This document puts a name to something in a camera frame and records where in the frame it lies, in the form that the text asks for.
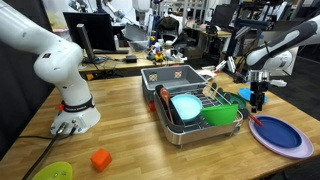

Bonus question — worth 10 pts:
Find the light blue bowl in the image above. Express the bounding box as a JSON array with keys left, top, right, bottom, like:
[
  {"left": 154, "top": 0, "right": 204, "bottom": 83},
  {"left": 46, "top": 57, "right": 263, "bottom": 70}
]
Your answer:
[{"left": 171, "top": 94, "right": 203, "bottom": 121}]

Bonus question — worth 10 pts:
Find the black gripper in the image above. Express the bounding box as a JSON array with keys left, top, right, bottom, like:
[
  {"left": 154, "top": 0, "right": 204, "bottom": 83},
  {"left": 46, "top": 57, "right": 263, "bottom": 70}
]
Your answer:
[{"left": 247, "top": 70, "right": 287, "bottom": 113}]

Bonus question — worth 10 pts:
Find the dark blue plate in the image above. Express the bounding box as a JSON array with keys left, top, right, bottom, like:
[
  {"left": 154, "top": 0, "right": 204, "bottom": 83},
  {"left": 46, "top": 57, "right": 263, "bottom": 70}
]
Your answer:
[{"left": 254, "top": 116, "right": 302, "bottom": 148}]

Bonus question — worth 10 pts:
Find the green plastic bowl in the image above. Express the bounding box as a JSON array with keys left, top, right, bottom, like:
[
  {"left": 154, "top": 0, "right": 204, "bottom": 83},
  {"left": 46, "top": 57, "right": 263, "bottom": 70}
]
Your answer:
[{"left": 201, "top": 104, "right": 238, "bottom": 126}]

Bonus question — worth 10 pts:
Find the grey dish rack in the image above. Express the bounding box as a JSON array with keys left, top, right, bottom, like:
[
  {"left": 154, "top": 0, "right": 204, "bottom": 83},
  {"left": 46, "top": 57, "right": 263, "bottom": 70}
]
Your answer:
[{"left": 154, "top": 83, "right": 247, "bottom": 147}]

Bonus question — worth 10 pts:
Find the black computer monitor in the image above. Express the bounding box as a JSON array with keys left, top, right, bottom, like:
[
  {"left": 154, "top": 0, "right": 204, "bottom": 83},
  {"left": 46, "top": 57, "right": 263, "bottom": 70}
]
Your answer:
[{"left": 63, "top": 12, "right": 116, "bottom": 64}]

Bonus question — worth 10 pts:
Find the lime green small bowl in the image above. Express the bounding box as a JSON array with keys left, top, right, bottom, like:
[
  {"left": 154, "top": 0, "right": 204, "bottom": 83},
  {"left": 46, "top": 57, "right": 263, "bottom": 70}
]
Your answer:
[{"left": 32, "top": 161, "right": 73, "bottom": 180}]

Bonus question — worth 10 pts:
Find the dark green plate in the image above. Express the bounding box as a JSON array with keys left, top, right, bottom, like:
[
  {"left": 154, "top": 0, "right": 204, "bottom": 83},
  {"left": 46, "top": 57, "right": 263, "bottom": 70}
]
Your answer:
[{"left": 223, "top": 92, "right": 246, "bottom": 109}]

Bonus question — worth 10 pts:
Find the red handled knife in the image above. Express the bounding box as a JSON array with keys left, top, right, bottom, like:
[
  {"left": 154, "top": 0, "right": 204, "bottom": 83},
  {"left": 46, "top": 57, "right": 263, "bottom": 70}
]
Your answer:
[{"left": 249, "top": 114, "right": 263, "bottom": 127}]

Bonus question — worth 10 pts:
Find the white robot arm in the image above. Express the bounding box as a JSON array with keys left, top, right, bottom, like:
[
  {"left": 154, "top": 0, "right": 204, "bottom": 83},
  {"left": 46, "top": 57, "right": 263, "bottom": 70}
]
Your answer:
[{"left": 0, "top": 0, "right": 101, "bottom": 134}]

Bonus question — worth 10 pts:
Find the grey plastic bin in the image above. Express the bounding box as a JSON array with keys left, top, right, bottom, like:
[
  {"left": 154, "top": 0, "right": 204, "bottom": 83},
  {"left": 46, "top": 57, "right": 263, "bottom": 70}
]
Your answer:
[{"left": 141, "top": 65, "right": 207, "bottom": 103}]

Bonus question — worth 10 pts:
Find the orange cube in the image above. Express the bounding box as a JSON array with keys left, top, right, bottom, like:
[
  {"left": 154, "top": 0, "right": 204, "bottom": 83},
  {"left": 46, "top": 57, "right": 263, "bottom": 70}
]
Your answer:
[{"left": 90, "top": 148, "right": 112, "bottom": 172}]

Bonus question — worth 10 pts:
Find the lavender plate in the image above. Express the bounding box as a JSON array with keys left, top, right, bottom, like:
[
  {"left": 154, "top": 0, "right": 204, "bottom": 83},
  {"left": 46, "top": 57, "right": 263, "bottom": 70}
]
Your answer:
[{"left": 249, "top": 119, "right": 314, "bottom": 159}]

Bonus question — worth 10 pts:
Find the light blue plate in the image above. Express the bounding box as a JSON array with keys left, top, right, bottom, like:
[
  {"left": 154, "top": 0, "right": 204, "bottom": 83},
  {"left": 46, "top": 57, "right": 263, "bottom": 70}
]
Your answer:
[{"left": 238, "top": 88, "right": 252, "bottom": 101}]

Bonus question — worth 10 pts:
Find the camera stand with clamp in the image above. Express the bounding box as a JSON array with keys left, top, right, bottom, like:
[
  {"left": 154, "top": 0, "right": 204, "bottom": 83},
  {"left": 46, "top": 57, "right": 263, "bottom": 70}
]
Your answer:
[{"left": 214, "top": 18, "right": 273, "bottom": 76}]

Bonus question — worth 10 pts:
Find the wooden spoon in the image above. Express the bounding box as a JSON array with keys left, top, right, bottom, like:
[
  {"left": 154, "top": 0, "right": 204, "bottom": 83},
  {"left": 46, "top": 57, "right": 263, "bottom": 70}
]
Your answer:
[{"left": 160, "top": 88, "right": 174, "bottom": 123}]

